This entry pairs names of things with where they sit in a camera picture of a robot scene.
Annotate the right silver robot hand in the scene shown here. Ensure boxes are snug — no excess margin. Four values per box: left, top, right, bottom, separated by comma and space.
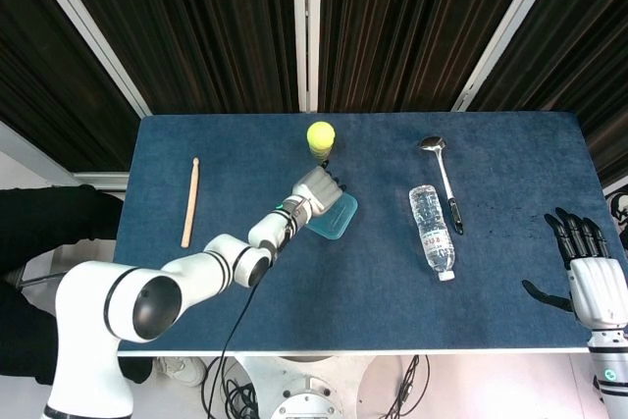
521, 206, 628, 330

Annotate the light blue plastic container lid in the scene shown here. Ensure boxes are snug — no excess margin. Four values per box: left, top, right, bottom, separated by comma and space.
306, 191, 360, 244

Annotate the black floor cable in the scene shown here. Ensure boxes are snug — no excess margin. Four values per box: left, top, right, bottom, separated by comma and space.
208, 355, 261, 419
384, 353, 432, 419

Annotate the light wooden stick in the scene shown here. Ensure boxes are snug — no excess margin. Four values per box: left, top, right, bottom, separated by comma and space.
181, 157, 201, 249

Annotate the clear plastic water bottle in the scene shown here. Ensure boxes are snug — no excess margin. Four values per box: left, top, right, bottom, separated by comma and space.
408, 184, 457, 283

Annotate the black white printed sign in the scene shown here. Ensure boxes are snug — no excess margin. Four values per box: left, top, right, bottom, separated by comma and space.
604, 189, 628, 239

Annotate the steel ladle black handle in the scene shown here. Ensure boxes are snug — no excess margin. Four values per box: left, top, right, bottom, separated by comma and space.
417, 135, 466, 236

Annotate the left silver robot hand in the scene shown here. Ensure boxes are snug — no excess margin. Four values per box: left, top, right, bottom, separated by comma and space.
290, 166, 350, 219

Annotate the clear plastic container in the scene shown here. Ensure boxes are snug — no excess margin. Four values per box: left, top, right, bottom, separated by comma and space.
306, 222, 352, 244

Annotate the yellow-green tennis ball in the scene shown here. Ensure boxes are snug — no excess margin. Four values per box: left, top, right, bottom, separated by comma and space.
306, 122, 338, 150

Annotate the white frame post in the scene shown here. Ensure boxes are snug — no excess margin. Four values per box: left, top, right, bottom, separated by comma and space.
291, 0, 323, 114
19, 0, 151, 119
450, 0, 568, 114

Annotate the white table frame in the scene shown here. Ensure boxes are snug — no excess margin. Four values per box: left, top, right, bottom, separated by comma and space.
116, 347, 598, 359

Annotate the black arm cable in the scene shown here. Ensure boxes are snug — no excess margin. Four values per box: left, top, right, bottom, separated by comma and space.
201, 222, 295, 419

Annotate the blue velvet table cloth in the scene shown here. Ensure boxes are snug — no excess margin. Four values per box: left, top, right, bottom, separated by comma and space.
113, 112, 620, 354

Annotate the dark pleated curtain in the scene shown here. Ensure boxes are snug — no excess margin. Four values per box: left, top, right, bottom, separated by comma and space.
0, 0, 141, 174
316, 0, 544, 115
46, 0, 301, 116
465, 0, 628, 189

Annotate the white sneaker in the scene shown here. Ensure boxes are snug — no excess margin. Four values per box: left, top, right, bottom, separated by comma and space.
155, 355, 208, 388

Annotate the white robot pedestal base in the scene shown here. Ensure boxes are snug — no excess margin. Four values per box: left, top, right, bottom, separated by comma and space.
235, 353, 379, 419

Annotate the person in black clothes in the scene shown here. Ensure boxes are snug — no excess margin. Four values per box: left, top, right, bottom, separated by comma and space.
0, 184, 154, 387

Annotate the white frame rail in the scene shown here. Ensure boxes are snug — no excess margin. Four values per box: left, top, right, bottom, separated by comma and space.
0, 119, 130, 190

